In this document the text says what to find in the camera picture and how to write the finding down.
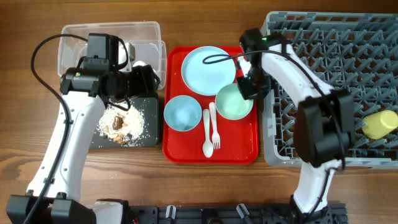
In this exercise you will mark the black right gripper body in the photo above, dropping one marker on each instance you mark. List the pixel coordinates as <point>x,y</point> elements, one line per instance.
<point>249,90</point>

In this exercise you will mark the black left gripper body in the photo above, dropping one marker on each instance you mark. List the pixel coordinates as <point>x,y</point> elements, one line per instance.
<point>139,82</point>

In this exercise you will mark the white napkin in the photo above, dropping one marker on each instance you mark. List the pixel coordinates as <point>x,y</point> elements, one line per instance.
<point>139,63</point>

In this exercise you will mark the mint green bowl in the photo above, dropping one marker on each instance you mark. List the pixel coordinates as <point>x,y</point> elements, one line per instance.
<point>230,103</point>

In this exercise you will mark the rice and food scraps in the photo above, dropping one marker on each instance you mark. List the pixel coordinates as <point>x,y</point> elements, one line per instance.
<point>121,127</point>

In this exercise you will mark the light blue bowl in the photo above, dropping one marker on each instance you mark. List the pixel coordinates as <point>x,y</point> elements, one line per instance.
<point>182,113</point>

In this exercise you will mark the yellow plastic cup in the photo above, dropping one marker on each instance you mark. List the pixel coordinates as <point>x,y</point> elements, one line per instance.
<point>379,124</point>

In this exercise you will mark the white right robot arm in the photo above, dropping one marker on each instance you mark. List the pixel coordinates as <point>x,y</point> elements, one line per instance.
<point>324,124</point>

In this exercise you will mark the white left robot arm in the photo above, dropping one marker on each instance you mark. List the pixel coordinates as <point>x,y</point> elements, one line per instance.
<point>98,81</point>

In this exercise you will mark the black food waste tray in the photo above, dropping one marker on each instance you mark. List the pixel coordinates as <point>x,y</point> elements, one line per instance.
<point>150,107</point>

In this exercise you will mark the clear plastic waste bin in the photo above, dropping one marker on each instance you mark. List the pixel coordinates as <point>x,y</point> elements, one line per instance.
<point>144,36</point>

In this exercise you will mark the grey dishwasher rack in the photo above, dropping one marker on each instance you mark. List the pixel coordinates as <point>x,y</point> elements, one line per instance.
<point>355,52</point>

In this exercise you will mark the light blue plate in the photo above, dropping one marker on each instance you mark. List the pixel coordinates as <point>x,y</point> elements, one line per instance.
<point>207,79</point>

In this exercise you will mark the white plastic fork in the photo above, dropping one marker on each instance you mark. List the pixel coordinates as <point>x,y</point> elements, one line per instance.
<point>215,136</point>

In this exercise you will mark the red serving tray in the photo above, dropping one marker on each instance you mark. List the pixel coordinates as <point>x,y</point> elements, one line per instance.
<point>239,139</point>

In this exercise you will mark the white plastic spoon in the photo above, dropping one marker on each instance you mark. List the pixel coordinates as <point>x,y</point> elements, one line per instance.
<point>207,145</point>

